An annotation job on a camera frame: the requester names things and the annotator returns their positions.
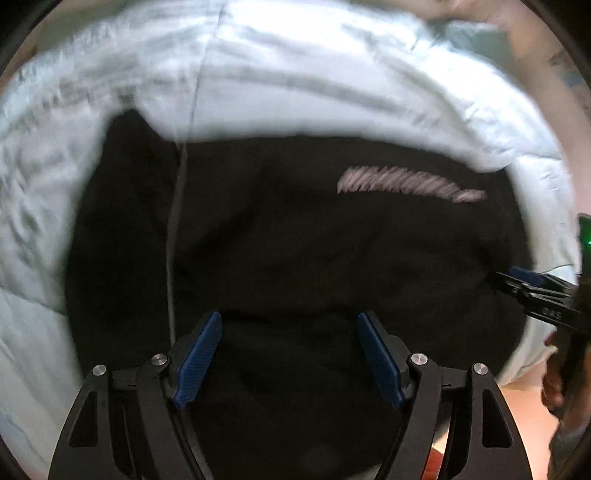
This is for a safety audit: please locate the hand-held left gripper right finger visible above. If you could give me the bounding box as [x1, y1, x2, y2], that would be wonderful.
[356, 311, 532, 480]

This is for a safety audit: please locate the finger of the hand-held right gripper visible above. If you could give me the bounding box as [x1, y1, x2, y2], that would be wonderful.
[507, 266, 578, 296]
[489, 271, 583, 330]

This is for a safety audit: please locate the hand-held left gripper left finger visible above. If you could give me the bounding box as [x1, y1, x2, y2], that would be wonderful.
[48, 310, 223, 480]

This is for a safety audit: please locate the black hooded jacket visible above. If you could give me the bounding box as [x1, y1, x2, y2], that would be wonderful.
[65, 111, 533, 480]

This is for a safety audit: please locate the person's right forearm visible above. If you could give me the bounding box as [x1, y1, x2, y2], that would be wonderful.
[547, 413, 591, 480]

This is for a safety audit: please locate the person's right hand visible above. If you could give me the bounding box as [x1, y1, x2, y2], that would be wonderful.
[542, 331, 570, 418]

